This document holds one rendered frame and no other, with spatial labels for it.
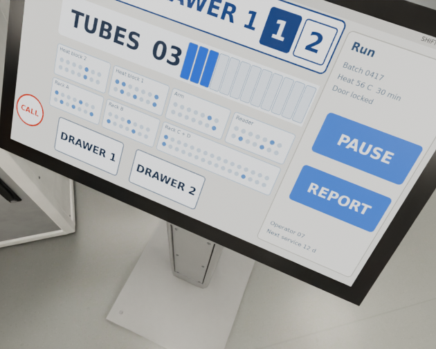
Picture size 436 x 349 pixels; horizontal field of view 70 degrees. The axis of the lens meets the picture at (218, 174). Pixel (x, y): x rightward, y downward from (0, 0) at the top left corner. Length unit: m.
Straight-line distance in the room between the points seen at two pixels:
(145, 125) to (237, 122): 0.11
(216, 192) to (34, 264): 1.21
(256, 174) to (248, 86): 0.10
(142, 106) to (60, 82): 0.11
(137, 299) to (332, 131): 1.11
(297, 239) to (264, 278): 1.03
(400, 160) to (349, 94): 0.09
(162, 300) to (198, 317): 0.15
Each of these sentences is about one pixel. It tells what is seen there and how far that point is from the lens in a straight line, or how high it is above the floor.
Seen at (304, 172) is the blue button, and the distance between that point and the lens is 0.35.
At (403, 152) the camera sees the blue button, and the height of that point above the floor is 1.10.
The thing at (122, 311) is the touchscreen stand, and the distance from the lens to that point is 1.34.
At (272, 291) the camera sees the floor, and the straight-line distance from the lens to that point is 1.41.
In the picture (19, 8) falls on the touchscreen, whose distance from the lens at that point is 0.47.
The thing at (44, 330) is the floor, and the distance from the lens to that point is 1.44.
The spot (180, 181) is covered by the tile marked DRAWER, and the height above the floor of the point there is 1.01.
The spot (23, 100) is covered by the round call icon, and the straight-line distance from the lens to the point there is 0.48.
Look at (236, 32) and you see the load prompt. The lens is 0.35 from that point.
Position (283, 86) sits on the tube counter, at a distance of 0.34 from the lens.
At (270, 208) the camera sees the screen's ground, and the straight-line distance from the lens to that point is 0.37.
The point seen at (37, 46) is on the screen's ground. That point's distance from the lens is 0.46.
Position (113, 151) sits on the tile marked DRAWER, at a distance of 0.41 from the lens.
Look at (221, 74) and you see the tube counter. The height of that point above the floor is 1.11.
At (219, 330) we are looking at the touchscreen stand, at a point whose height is 0.03.
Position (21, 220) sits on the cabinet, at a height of 0.25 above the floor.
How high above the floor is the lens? 1.34
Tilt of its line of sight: 59 degrees down
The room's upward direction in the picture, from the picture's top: 12 degrees clockwise
